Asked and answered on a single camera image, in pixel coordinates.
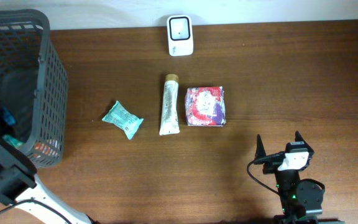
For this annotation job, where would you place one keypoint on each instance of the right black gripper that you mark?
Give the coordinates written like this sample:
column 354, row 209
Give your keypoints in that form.
column 260, row 151

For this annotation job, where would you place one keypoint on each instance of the red purple white packet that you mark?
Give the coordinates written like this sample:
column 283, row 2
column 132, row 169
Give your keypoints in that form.
column 204, row 106

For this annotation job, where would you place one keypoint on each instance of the white tube with brown cap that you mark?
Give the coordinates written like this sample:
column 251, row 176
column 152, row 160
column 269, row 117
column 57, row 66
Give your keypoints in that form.
column 169, row 120

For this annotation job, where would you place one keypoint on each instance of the teal wet wipes pack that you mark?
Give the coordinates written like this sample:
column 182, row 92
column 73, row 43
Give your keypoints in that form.
column 123, row 119

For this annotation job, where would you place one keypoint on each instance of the orange small tissue pack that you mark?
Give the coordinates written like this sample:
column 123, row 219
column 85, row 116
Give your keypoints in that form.
column 50, row 148

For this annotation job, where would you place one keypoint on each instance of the teal small tissue pack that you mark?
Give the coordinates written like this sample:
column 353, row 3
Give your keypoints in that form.
column 13, row 141

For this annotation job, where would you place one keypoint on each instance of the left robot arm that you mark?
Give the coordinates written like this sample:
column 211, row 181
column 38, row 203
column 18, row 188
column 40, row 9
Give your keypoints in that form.
column 21, row 187

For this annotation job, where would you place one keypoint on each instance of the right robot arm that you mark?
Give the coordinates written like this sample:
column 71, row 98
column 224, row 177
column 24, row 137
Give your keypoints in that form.
column 301, row 199

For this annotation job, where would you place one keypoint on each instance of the grey plastic mesh basket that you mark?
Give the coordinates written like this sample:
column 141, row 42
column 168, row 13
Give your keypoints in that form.
column 33, row 82

